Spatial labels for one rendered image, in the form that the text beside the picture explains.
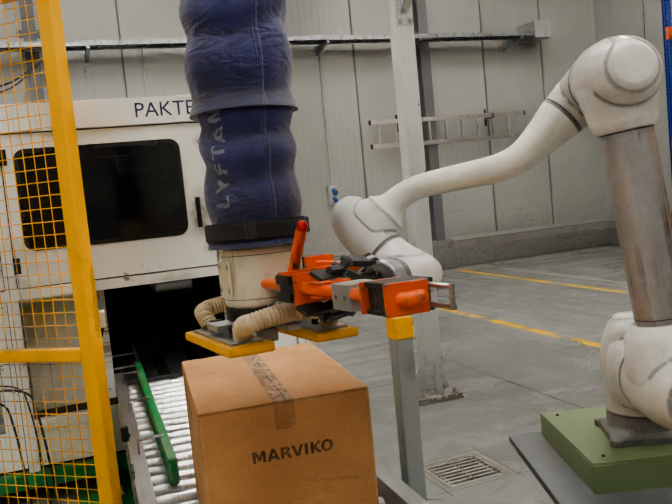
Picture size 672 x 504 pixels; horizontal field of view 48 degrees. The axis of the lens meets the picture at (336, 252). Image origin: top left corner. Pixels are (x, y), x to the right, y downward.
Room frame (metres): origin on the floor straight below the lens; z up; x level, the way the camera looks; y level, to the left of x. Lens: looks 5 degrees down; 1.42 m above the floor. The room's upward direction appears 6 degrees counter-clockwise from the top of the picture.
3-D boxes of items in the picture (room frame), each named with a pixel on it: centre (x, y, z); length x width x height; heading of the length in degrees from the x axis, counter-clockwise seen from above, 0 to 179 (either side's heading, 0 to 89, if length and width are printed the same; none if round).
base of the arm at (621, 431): (1.66, -0.65, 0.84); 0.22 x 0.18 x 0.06; 173
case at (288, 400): (1.99, 0.22, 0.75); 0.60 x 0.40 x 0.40; 14
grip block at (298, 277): (1.45, 0.06, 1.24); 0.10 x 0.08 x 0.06; 115
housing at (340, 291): (1.26, -0.03, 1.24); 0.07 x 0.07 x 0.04; 25
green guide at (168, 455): (3.02, 0.85, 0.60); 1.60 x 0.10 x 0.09; 18
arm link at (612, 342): (1.64, -0.64, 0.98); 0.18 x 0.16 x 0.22; 177
